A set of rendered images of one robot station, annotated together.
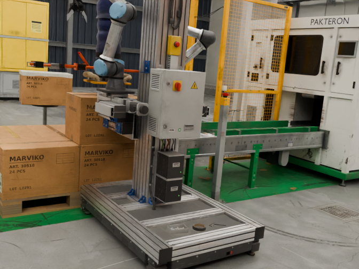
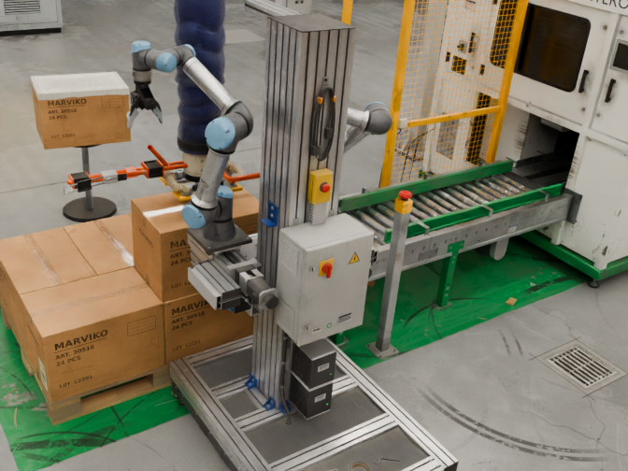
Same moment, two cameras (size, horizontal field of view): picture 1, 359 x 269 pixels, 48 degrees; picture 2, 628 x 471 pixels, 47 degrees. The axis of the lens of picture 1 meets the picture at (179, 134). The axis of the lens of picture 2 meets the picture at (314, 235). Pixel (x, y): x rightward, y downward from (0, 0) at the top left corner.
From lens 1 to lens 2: 1.38 m
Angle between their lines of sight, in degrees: 18
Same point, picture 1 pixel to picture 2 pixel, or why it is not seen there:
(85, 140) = (171, 292)
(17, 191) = (71, 386)
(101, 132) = not seen: hidden behind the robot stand
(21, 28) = not seen: outside the picture
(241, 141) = (429, 244)
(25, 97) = (49, 136)
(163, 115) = (304, 314)
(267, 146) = (473, 241)
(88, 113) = (174, 254)
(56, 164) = (129, 337)
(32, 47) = not seen: outside the picture
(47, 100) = (87, 136)
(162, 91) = (302, 279)
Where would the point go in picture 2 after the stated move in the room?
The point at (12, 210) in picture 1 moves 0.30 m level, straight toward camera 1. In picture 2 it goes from (66, 412) to (73, 455)
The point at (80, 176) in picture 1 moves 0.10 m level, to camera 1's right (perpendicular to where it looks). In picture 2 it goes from (166, 345) to (186, 346)
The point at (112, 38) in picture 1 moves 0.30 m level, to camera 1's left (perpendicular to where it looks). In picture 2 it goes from (213, 176) to (139, 170)
